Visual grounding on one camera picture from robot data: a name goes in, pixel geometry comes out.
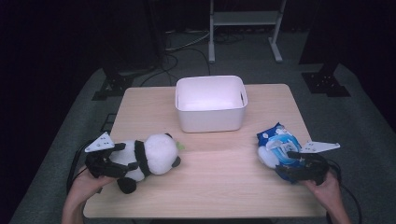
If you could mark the black stand base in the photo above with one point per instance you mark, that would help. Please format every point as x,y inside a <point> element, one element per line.
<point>113,85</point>
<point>325,82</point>

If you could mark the white metal stand frame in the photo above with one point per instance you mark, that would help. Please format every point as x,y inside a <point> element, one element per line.
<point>246,18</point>

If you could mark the blue white snack bag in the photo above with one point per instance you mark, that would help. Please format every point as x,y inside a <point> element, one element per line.
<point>280,146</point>

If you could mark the person's right hand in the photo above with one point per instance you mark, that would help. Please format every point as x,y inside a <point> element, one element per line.
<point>328,193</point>

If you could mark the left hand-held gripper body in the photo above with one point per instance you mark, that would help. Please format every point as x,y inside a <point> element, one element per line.
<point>99,161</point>

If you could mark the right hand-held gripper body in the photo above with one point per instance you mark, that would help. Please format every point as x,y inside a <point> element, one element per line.
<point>316,169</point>

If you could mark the white plastic bin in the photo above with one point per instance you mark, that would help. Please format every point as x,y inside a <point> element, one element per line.
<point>210,119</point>

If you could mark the person's left hand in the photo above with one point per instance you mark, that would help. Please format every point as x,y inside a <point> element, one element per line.
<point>84,186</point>

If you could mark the panda plush toy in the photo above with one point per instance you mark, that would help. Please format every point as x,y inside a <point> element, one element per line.
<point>160,154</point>

